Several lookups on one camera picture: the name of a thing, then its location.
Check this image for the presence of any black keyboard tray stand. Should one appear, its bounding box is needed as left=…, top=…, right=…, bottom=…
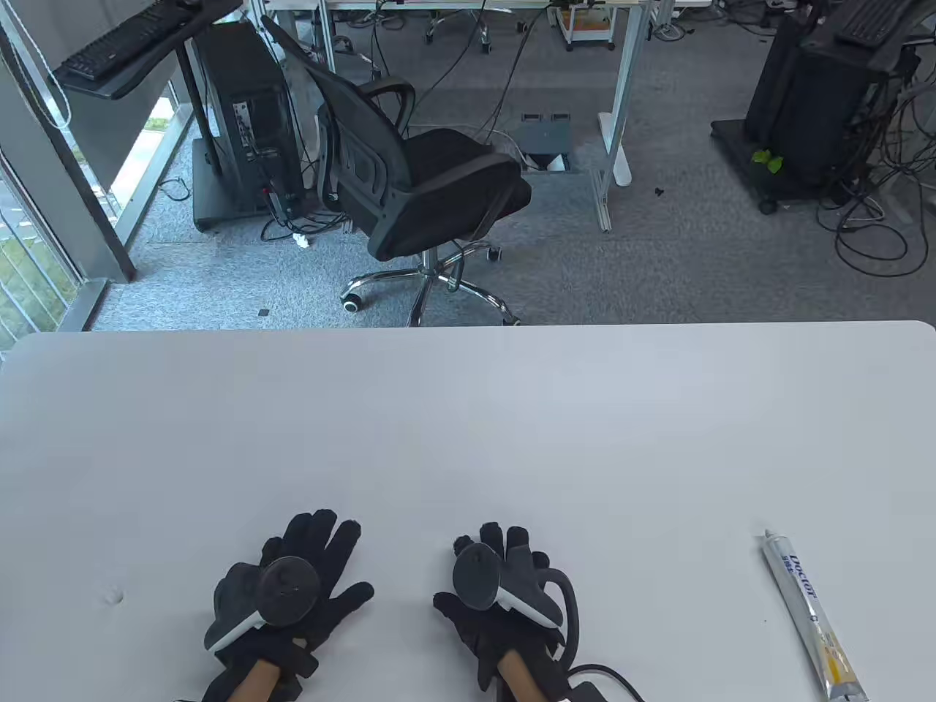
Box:
left=48, top=0, right=308, bottom=233

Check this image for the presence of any black white hand controller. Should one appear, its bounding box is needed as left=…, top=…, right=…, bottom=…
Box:
left=452, top=543, right=564, bottom=628
left=205, top=557, right=323, bottom=653

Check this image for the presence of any black white right hand controller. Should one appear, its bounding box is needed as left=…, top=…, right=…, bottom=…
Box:
left=452, top=543, right=564, bottom=628

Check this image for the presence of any white blind cord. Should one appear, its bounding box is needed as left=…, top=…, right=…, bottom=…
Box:
left=0, top=0, right=74, bottom=129

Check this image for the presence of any white toothpaste tube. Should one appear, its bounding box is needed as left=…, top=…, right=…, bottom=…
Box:
left=760, top=529, right=868, bottom=702

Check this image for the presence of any person's right hand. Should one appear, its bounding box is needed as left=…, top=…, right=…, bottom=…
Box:
left=434, top=523, right=567, bottom=692

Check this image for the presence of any grey floor outlet box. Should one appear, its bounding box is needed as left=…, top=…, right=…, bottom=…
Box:
left=510, top=113, right=587, bottom=175

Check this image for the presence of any person's left forearm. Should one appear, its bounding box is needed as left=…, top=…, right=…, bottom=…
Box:
left=230, top=660, right=284, bottom=702

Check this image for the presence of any tangle of black floor cables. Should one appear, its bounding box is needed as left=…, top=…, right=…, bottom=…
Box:
left=814, top=73, right=936, bottom=277

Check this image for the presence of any black white left hand controller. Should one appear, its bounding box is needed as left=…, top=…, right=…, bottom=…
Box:
left=205, top=557, right=323, bottom=653

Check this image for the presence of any person's right forearm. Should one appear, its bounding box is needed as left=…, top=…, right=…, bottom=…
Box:
left=501, top=651, right=546, bottom=702

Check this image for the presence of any white rolling cart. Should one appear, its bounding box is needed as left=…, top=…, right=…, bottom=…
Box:
left=554, top=2, right=617, bottom=52

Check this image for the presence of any black equipment cart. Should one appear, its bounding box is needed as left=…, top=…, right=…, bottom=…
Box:
left=711, top=0, right=924, bottom=215

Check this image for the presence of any black mesh office chair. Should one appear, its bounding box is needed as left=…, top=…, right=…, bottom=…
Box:
left=261, top=15, right=532, bottom=328

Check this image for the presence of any chrome chair base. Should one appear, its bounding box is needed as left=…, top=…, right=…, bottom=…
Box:
left=426, top=9, right=529, bottom=55

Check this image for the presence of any black glove cable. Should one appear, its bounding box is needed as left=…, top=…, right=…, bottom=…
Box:
left=543, top=567, right=646, bottom=702

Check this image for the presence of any person's left hand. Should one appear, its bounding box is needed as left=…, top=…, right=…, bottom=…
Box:
left=205, top=512, right=375, bottom=677

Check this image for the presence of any black computer tower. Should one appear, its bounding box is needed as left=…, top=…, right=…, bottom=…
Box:
left=192, top=20, right=305, bottom=217

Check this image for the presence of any white metal desk frame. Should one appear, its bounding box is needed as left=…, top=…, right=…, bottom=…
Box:
left=249, top=0, right=714, bottom=233

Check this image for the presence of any black keyboard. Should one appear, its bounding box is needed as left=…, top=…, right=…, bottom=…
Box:
left=834, top=0, right=916, bottom=49
left=55, top=0, right=204, bottom=81

